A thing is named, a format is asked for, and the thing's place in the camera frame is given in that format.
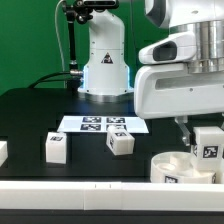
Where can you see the white front barrier wall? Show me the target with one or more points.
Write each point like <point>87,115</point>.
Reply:
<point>111,196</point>

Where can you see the white marker sheet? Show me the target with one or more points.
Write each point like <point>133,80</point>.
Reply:
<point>99,124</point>

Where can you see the white left barrier wall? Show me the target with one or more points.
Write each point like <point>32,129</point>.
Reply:
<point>3,152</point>

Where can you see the white barrier wall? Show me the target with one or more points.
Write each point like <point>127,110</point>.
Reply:
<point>3,152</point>
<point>111,196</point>
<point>220,173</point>

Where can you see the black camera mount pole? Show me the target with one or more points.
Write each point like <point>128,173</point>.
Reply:
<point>76,12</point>

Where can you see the black camera on mount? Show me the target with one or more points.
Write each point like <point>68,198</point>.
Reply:
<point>101,4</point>

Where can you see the white right barrier wall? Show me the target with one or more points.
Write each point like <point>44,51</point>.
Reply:
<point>220,173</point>

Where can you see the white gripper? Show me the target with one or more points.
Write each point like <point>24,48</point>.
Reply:
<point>164,86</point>

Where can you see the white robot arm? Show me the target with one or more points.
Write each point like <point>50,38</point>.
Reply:
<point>106,74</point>

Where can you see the white round stool seat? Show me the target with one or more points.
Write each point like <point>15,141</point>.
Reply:
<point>176,167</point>

